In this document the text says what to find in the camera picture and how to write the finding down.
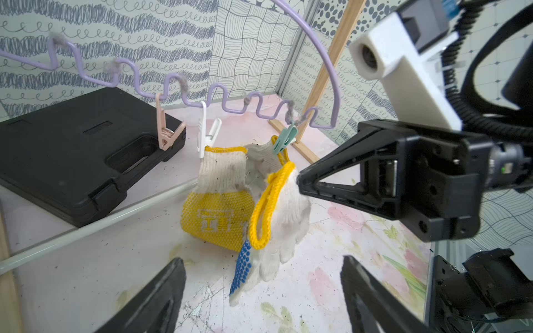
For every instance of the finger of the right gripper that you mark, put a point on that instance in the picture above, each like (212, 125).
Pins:
(380, 150)

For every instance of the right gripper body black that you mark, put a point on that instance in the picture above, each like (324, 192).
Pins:
(443, 175)

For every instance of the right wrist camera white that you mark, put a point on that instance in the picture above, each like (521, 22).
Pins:
(401, 51)

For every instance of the wooden drying rack frame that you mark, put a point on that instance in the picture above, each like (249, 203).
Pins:
(167, 137)

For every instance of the yellow dotted work glove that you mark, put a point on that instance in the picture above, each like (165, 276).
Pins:
(219, 208)

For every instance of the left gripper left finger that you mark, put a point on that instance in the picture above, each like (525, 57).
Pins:
(156, 307)

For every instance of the black plastic tool case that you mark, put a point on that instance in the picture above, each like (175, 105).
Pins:
(78, 159)

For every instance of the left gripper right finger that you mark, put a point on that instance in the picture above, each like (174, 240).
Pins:
(371, 308)

